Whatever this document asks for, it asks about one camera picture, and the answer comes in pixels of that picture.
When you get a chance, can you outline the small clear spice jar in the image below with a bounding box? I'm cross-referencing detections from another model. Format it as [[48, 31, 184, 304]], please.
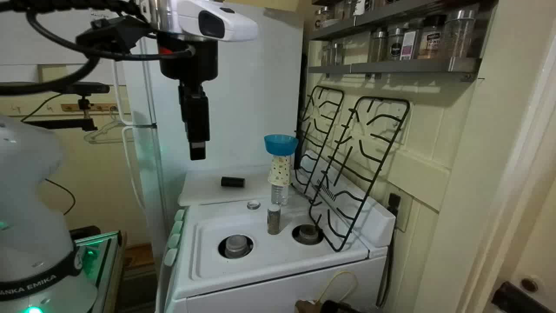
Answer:
[[370, 27, 389, 64]]

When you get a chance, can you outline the white label spice jar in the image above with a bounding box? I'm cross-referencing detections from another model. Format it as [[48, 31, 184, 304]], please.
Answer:
[[397, 22, 422, 62]]

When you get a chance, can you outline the green lit control box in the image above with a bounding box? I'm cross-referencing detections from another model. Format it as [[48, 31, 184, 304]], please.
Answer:
[[67, 229, 126, 313]]

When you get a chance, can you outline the grey wall shelf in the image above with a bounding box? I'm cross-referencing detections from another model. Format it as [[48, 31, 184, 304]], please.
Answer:
[[305, 55, 483, 83], [309, 0, 500, 41]]

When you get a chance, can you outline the wall power outlet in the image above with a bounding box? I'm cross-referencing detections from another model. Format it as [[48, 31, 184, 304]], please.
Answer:
[[385, 189, 415, 234]]

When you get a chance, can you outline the white gas stove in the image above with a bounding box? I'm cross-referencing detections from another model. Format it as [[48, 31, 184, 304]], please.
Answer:
[[154, 163, 397, 313]]

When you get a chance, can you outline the brown spice jar black lid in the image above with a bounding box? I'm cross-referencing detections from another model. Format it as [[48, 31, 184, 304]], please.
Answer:
[[417, 13, 450, 60]]

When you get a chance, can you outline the small glass jar pair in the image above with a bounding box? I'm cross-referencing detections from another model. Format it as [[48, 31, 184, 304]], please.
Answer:
[[319, 40, 347, 67]]

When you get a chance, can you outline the narrow black stove grate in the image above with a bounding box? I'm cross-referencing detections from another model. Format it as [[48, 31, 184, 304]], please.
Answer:
[[293, 83, 347, 203]]

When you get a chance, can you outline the white door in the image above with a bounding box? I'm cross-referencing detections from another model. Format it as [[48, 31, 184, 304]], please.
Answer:
[[456, 0, 556, 313]]

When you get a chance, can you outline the thin black wall cable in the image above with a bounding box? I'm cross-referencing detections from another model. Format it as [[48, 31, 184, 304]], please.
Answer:
[[43, 177, 78, 217]]

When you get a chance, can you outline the small dark spice jar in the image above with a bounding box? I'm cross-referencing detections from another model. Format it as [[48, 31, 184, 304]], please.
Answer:
[[385, 24, 404, 62]]

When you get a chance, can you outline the black door latch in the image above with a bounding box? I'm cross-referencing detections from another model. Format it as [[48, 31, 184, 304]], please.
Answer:
[[491, 280, 552, 313]]

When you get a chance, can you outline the large black stove grate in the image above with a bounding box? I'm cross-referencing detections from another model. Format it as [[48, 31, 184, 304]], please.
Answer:
[[307, 93, 411, 253]]

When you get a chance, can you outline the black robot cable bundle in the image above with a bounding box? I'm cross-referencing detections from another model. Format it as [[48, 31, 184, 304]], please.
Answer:
[[0, 0, 196, 97]]

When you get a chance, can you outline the white refrigerator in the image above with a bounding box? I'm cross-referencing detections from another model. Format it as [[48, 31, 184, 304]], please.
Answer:
[[112, 0, 305, 233]]

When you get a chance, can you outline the beige cord loop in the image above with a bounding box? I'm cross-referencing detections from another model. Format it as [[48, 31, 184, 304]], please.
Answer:
[[316, 269, 361, 304]]

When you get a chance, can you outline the round gas burner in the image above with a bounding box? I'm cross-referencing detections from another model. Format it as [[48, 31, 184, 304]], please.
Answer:
[[217, 233, 255, 260], [290, 222, 326, 246]]

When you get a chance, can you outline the clear jar silver cap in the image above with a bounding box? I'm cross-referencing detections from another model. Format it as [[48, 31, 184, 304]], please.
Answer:
[[450, 5, 483, 60]]

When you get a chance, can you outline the small black cylinder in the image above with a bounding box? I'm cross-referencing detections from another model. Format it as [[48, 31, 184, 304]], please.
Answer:
[[218, 175, 246, 189]]

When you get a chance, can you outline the black camera on stand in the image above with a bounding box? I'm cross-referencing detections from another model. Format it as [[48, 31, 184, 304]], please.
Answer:
[[15, 80, 111, 132]]

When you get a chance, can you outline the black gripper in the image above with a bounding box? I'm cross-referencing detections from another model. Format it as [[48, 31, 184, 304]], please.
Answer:
[[156, 33, 220, 161]]

